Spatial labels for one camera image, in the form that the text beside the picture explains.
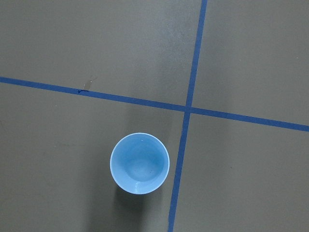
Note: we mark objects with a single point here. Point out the light blue plastic cup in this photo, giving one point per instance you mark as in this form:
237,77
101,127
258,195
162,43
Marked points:
139,163

